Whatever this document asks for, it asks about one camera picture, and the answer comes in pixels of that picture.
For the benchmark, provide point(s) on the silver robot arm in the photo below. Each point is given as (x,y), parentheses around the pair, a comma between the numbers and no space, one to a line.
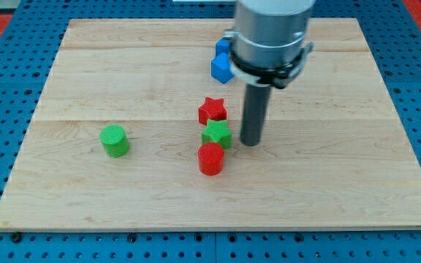
(270,33)

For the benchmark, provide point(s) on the green star block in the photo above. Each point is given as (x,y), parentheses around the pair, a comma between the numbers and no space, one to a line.
(218,132)

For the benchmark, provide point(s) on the red star block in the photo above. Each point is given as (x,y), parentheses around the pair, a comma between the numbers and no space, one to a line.
(212,109)

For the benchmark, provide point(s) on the red cylinder block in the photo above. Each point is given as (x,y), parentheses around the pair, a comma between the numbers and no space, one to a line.
(210,158)

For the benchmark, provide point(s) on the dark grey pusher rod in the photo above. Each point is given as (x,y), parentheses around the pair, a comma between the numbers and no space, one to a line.
(254,112)

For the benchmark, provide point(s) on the blue cube block front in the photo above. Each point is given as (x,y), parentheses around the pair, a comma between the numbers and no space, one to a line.
(220,68)

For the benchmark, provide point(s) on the blue cube block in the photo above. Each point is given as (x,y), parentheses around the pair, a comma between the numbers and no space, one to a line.
(222,46)
(220,68)

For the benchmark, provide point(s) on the blue cube block rear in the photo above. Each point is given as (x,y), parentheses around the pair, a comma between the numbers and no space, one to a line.
(222,46)

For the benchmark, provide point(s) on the green cylinder block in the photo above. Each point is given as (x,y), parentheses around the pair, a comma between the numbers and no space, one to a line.
(114,140)

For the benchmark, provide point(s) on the wooden board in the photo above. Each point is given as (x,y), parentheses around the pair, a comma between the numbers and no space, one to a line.
(333,155)

